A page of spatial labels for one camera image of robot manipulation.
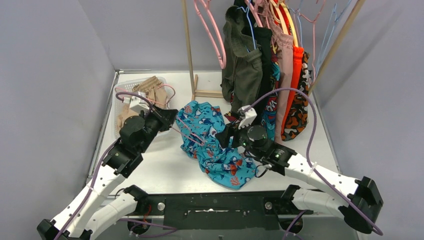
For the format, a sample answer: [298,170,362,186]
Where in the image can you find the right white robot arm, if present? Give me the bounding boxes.
[216,124,384,236]

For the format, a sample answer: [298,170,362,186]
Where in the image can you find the black orange patterned shorts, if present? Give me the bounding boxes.
[281,52,311,141]

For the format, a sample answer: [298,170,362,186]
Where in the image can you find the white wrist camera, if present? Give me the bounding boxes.
[238,105,257,130]
[129,92,150,114]

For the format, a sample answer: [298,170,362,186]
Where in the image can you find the beige shorts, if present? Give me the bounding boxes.
[114,75,175,135]

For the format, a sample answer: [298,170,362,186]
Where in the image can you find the dusty pink shorts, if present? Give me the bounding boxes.
[263,0,294,140]

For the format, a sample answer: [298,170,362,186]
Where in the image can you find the pink plastic hanger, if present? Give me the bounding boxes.
[193,0,227,70]

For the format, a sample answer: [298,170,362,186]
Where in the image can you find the olive green shorts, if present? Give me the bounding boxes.
[221,5,263,112]

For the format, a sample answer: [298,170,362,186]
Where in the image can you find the thin pink wire hanger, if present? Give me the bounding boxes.
[137,84,205,146]

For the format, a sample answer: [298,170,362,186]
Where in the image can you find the empty pink wire hanger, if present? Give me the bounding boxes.
[288,0,327,82]

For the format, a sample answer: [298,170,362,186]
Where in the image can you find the thin blue wire hanger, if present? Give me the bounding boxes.
[234,0,263,53]

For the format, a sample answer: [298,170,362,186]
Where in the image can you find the empty blue wire hanger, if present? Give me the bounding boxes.
[296,0,352,77]

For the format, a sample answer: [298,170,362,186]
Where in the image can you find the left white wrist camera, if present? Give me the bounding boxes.
[129,92,150,114]

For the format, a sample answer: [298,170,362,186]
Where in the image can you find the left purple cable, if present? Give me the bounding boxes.
[52,91,157,240]

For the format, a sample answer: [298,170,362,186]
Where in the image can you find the white perforated plastic basket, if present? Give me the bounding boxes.
[112,75,176,138]

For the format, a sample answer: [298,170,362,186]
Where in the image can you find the orange red shorts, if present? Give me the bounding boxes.
[272,0,303,132]

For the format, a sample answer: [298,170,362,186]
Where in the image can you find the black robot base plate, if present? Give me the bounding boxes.
[129,190,301,230]

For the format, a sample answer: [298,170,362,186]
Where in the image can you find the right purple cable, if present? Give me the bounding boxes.
[241,87,384,240]

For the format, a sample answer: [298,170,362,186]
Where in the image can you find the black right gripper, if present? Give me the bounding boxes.
[216,117,264,160]

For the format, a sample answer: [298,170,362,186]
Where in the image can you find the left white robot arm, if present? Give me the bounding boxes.
[36,106,178,240]

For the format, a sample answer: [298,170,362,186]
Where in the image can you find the purple cable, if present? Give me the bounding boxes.
[52,91,157,240]
[241,87,384,240]

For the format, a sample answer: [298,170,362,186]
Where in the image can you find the turquoise shark print shorts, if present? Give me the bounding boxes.
[176,100,256,190]

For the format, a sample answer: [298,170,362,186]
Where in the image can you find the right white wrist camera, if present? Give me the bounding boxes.
[238,105,257,130]

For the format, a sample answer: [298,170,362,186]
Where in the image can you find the wooden clothes rack frame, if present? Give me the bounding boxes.
[180,0,367,102]

